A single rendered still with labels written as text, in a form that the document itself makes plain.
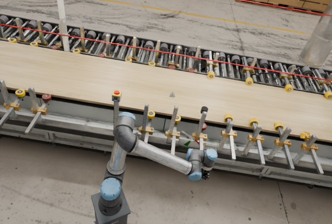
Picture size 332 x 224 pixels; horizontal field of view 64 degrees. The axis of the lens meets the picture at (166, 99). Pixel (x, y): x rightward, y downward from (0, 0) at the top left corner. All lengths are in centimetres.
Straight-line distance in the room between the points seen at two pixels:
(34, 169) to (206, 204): 193
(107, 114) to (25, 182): 115
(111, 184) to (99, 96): 95
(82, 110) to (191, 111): 111
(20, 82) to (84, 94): 64
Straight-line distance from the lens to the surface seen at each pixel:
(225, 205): 320
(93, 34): 378
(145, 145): 170
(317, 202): 377
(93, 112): 279
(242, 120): 275
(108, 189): 210
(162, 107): 262
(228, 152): 269
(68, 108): 285
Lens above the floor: 271
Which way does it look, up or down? 42 degrees down
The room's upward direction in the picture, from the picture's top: 11 degrees clockwise
